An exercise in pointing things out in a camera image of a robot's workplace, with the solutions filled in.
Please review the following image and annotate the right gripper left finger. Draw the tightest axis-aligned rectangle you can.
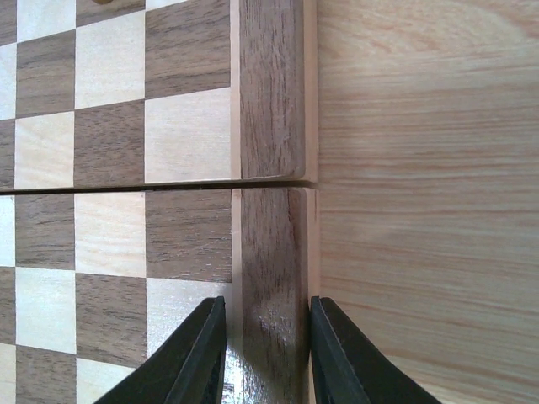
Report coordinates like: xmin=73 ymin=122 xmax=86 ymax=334
xmin=97 ymin=296 xmax=227 ymax=404

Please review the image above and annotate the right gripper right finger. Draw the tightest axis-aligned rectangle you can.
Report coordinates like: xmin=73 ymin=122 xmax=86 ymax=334
xmin=311 ymin=296 xmax=434 ymax=404

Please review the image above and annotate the wooden chess board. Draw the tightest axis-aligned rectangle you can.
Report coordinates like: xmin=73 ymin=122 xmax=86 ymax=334
xmin=1 ymin=1 xmax=318 ymax=403

